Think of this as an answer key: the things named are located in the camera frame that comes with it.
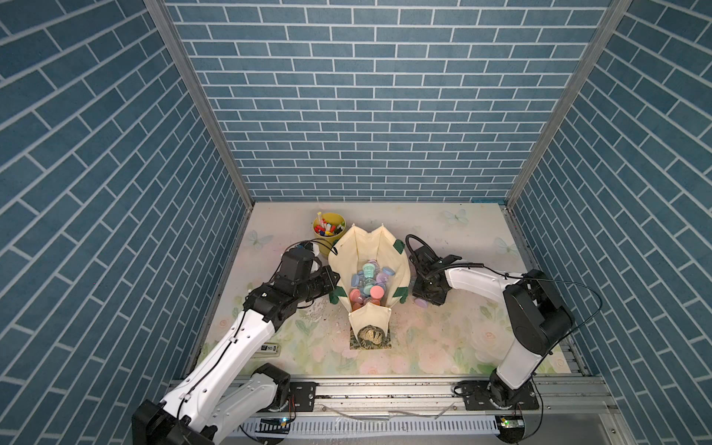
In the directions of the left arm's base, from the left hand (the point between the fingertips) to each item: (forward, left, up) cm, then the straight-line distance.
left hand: (348, 277), depth 75 cm
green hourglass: (+9, -6, -13) cm, 17 cm away
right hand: (+4, -24, -19) cm, 31 cm away
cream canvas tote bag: (+14, +1, -9) cm, 16 cm away
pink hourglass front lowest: (0, -2, -15) cm, 15 cm away
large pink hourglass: (0, -8, -10) cm, 13 cm away
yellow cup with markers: (+23, +8, -5) cm, 25 cm away
